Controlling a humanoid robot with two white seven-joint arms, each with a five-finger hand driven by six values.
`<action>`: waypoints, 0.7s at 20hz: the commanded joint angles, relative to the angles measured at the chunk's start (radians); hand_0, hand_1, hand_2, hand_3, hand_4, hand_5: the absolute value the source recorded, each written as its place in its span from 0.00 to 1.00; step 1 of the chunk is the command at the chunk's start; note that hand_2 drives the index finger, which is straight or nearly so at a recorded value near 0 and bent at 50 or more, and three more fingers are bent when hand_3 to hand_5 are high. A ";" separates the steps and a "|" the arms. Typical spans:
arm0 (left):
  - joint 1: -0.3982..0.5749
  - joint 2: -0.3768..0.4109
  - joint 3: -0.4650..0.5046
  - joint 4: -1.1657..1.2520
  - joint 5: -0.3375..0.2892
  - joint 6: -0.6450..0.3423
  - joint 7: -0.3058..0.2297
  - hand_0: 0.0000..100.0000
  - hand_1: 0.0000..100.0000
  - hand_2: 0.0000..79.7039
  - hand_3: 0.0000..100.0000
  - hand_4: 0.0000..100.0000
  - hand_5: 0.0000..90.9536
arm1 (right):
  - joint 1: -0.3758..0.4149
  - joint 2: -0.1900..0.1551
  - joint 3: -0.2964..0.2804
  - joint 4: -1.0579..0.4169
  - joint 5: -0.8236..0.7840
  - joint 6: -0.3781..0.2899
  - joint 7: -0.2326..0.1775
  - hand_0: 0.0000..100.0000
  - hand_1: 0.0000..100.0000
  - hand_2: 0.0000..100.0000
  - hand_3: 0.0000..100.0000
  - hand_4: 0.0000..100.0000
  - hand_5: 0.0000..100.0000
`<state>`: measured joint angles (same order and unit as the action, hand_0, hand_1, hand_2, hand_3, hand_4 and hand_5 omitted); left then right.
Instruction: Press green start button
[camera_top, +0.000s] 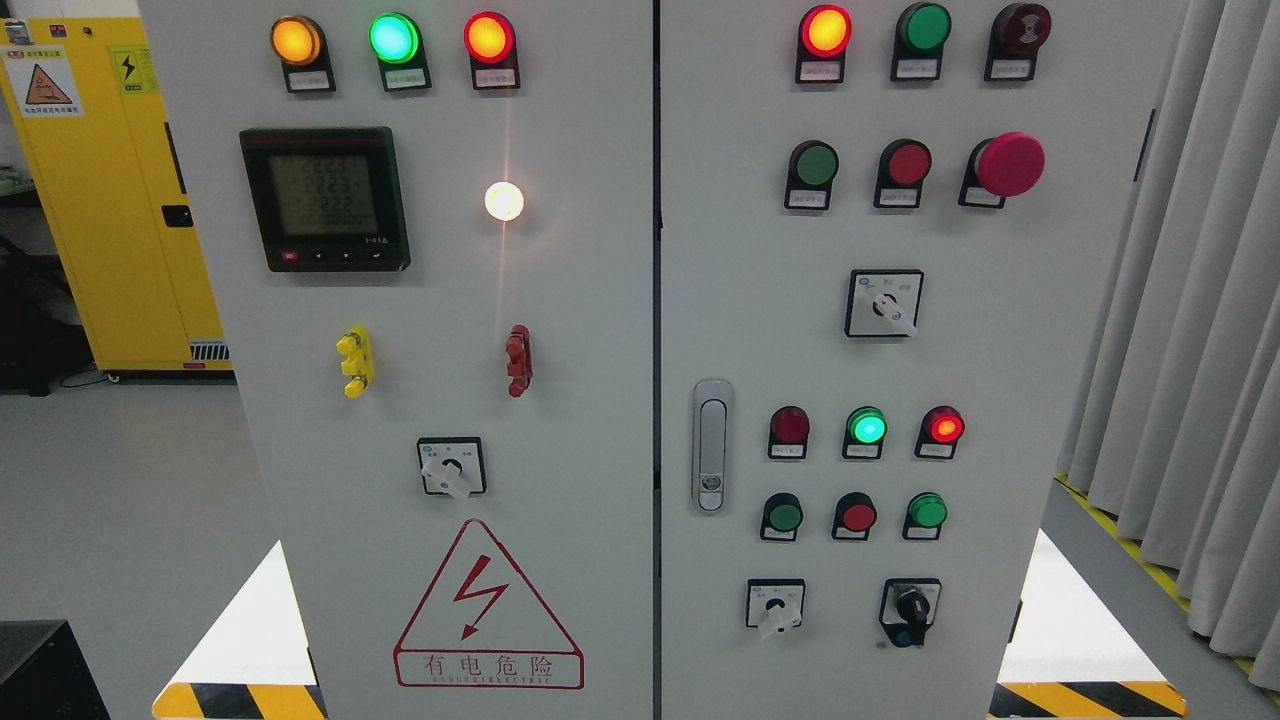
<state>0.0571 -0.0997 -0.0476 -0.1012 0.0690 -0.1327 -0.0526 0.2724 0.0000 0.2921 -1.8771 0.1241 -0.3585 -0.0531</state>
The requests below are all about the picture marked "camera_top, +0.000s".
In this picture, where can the lower left green push button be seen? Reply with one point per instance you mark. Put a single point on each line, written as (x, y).
(782, 516)

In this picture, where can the green start push button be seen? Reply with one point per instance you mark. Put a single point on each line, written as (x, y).
(811, 171)

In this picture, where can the lower red push button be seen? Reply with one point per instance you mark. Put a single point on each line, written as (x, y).
(855, 515)

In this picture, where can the lower right green push button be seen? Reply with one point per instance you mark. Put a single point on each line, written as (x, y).
(924, 517)

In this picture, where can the red stop push button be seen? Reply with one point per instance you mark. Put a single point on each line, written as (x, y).
(902, 168)

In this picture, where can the red emergency stop mushroom button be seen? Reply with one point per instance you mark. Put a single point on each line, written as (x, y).
(1001, 167)

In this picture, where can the red terminal connector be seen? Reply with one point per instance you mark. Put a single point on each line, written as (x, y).
(519, 363)

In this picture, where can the dark red unlit indicator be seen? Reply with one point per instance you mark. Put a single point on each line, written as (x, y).
(788, 434)

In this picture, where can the white lit indicator light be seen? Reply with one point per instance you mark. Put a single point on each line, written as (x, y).
(504, 201)

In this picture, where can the green lit indicator lower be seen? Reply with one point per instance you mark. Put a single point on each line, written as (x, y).
(865, 430)

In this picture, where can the left grey cabinet door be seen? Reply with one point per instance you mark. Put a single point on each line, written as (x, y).
(569, 464)

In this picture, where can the grey cabinet door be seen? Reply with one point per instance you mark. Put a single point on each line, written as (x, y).
(569, 464)
(756, 294)

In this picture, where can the right grey cabinet door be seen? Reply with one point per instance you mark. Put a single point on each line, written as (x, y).
(756, 294)

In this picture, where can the yellow terminal connector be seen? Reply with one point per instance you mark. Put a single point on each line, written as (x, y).
(355, 348)

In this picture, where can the red lit indicator lower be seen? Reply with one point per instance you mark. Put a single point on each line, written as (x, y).
(941, 429)

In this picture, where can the red electric danger sign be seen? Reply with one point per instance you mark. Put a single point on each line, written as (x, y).
(482, 624)

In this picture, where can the black digital power meter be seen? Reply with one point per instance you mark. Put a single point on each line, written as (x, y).
(327, 199)

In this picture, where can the red indicator light top left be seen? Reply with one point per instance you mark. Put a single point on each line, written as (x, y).
(491, 45)

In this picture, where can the red indicator light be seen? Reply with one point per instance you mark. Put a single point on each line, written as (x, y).
(491, 45)
(822, 39)

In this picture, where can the red indicator light top right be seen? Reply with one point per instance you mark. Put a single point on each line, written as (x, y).
(822, 39)

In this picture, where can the green indicator light top left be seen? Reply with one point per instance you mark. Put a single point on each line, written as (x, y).
(396, 42)

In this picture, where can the green unlit indicator top right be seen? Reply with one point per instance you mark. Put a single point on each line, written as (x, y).
(919, 42)

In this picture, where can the amber indicator light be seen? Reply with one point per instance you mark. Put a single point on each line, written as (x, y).
(300, 44)

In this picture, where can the dark red buzzer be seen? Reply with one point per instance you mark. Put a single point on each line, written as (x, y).
(1017, 34)

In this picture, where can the grey curtain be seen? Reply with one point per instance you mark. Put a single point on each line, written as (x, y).
(1176, 431)

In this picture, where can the yellow safety storage cabinet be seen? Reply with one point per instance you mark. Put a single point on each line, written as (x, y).
(84, 96)

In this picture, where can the black box bottom left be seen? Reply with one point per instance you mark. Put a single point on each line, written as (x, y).
(44, 675)

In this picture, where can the silver door handle lock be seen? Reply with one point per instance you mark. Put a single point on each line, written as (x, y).
(712, 401)

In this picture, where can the left door rotary switch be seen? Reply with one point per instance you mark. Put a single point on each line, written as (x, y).
(452, 466)

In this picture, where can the upper right rotary switch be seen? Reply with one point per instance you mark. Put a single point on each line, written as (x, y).
(883, 303)

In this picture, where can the lower left rotary switch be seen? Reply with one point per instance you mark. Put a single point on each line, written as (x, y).
(774, 605)

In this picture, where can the black knob selector switch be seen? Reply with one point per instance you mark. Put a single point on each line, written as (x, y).
(908, 609)

